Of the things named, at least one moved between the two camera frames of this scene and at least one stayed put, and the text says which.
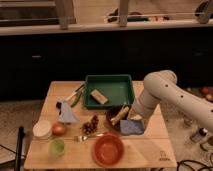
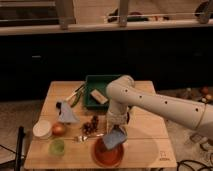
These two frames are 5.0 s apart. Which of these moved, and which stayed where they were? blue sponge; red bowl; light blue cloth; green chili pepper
Moved: blue sponge
Stayed: green chili pepper; light blue cloth; red bowl
